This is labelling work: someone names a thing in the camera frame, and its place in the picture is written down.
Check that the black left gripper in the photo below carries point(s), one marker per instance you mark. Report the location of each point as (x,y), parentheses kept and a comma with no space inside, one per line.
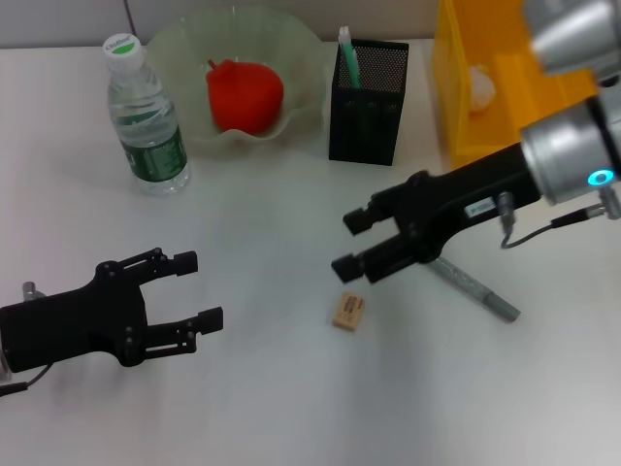
(73,325)

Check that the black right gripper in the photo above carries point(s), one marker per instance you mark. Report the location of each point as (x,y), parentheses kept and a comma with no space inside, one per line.
(451,199)

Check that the grey marker pen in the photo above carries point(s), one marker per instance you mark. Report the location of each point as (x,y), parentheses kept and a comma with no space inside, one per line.
(466,284)

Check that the clear green-label water bottle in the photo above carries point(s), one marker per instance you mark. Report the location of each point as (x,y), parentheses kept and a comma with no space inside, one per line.
(145,121)

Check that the red apple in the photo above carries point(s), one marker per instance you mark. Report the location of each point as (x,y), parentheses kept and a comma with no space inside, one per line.
(242,97)

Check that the white paper ball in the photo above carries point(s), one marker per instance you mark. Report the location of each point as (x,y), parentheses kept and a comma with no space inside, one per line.
(481,89)

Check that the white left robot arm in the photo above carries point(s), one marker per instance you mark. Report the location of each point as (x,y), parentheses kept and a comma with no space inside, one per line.
(3,366)

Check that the beige eraser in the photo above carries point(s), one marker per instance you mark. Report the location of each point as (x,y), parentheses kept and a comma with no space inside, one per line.
(348,311)

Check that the black mesh pen holder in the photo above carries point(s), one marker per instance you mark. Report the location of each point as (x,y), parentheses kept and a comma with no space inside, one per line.
(364,131)

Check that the translucent wavy fruit plate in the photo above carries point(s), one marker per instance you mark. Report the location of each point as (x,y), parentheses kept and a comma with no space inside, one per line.
(291,73)

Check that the small silver gripper plug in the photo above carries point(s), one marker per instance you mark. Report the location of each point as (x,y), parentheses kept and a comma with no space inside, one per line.
(30,290)

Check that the yellow plastic bin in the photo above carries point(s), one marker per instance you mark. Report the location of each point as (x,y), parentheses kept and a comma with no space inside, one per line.
(514,73)

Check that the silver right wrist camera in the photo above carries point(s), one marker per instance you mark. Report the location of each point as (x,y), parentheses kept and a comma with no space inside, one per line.
(572,34)

